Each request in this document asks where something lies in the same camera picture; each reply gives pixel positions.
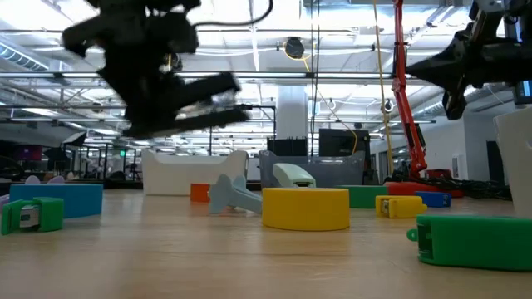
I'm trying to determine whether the green mini stapler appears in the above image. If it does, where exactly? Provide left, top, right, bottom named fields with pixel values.
left=0, top=196, right=65, bottom=237

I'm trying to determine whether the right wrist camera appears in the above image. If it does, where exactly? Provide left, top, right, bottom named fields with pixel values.
left=441, top=89, right=469, bottom=121

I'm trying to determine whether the white plastic bin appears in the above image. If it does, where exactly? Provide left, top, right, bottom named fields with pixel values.
left=140, top=148, right=249, bottom=197

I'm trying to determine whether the black cable pile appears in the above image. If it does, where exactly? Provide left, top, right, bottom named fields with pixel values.
left=426, top=174, right=513, bottom=201

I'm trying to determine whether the blue mini stapler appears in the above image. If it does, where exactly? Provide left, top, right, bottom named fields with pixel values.
left=414, top=190, right=452, bottom=208

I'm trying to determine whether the black hanging cable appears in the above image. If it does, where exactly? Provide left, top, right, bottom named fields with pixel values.
left=314, top=0, right=322, bottom=103
left=308, top=0, right=315, bottom=158

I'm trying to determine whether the orange tape roll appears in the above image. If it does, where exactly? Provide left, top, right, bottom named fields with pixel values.
left=190, top=183, right=212, bottom=203

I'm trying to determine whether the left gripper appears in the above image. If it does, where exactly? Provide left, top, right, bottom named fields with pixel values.
left=62, top=6, right=252, bottom=140

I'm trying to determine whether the black box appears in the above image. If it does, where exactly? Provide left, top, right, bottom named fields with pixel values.
left=267, top=137, right=309, bottom=158

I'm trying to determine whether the black ceiling cable reel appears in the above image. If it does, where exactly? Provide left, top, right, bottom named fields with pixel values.
left=283, top=36, right=307, bottom=60

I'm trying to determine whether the yellow reel cable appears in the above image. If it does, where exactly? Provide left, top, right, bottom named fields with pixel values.
left=282, top=40, right=359, bottom=157

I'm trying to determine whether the large green block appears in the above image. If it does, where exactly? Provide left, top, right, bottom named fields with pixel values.
left=406, top=214, right=532, bottom=272

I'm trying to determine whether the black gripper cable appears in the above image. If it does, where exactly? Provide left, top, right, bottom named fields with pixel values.
left=193, top=0, right=274, bottom=27

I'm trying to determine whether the yellow hanging cord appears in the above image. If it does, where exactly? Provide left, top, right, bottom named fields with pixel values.
left=372, top=0, right=395, bottom=175

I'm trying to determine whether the blue tape roll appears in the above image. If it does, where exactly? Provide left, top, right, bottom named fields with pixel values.
left=8, top=183, right=104, bottom=219

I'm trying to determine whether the green tape roll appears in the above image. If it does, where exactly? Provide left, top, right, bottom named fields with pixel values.
left=335, top=184, right=390, bottom=209

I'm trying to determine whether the yellow tape roll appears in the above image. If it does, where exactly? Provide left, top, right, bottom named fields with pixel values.
left=261, top=187, right=351, bottom=232

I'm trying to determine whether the lilac staple remover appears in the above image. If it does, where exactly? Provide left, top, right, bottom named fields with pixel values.
left=0, top=174, right=67, bottom=211

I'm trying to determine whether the translucent grey bin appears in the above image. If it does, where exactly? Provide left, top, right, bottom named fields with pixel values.
left=258, top=149, right=367, bottom=189

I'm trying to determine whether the yellow mini stapler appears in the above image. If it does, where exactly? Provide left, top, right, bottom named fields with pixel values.
left=375, top=194, right=428, bottom=220

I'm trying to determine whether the mint green stapler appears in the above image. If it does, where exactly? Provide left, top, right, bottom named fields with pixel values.
left=272, top=162, right=317, bottom=189

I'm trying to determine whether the white square pillar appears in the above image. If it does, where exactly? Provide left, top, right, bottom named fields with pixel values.
left=276, top=85, right=309, bottom=140

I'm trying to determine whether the black screen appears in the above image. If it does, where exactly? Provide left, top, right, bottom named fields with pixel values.
left=318, top=128, right=372, bottom=158

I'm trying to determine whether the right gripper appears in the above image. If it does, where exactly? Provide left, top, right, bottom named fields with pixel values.
left=405, top=22, right=532, bottom=91

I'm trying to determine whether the light blue staple remover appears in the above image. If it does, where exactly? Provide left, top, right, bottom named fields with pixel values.
left=207, top=173, right=264, bottom=216

